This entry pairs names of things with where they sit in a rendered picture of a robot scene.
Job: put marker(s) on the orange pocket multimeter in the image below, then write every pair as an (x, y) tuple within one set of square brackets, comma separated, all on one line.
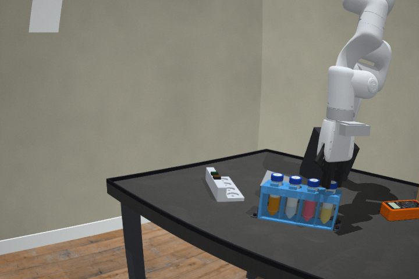
[(400, 210)]

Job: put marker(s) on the white button housing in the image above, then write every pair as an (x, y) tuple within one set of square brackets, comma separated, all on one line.
[(268, 177)]

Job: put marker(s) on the blue screw cap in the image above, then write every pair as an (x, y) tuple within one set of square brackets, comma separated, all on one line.
[(278, 177), (334, 184), (296, 180), (313, 182)]

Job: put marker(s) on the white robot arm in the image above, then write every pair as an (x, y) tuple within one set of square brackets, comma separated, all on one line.
[(356, 80)]

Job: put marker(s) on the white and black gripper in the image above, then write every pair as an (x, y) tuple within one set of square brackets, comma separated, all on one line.
[(333, 148)]

